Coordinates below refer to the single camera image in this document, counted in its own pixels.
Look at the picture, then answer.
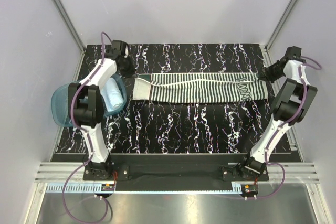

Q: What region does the light blue towel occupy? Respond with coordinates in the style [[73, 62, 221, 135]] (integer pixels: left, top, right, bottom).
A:
[[101, 78, 124, 112]]

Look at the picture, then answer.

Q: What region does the green white striped towel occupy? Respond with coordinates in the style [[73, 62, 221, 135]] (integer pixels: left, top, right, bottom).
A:
[[132, 73, 268, 104]]

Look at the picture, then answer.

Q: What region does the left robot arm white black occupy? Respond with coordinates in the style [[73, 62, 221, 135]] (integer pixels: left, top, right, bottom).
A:
[[68, 40, 135, 180]]

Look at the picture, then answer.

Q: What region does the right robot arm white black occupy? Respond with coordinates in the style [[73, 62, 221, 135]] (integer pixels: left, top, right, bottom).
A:
[[237, 46, 318, 180]]

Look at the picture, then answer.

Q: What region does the blue transparent plastic container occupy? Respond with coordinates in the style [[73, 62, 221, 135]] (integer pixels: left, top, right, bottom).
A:
[[51, 73, 128, 127]]

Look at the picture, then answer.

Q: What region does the right electronics board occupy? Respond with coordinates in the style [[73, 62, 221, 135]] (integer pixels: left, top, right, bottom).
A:
[[243, 184, 258, 194]]

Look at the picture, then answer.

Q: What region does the electronics board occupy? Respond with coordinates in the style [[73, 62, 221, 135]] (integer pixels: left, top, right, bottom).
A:
[[101, 184, 116, 191], [243, 184, 258, 194]]

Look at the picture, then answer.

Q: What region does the left electronics board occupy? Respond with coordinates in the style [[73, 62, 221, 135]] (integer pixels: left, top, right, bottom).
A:
[[101, 184, 116, 191]]

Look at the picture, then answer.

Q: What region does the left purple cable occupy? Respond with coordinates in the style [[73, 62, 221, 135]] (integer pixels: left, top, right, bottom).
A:
[[62, 31, 113, 222]]

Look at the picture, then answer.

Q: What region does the aluminium frame rail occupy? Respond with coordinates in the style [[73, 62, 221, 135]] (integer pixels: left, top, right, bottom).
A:
[[34, 162, 319, 194]]

